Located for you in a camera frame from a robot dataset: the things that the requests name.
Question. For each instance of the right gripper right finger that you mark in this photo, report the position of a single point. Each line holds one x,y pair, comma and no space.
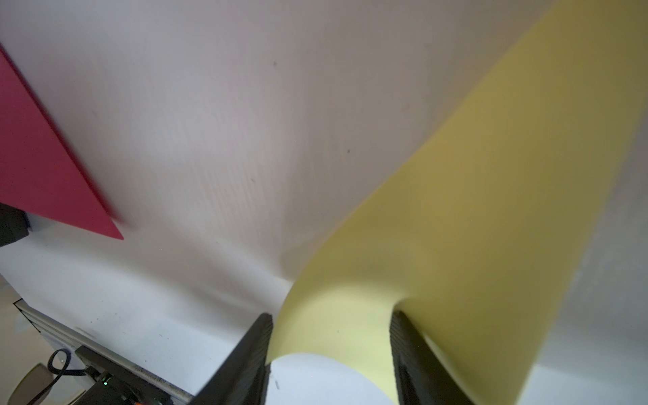
421,379

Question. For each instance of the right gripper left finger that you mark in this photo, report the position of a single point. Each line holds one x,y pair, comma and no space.
243,377

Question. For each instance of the black flat tray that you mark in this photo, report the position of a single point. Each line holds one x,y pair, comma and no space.
14,225

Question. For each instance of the pink square paper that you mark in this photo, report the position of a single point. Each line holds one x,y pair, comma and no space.
39,173

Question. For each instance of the yellow square paper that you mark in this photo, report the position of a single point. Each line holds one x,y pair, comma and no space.
476,238

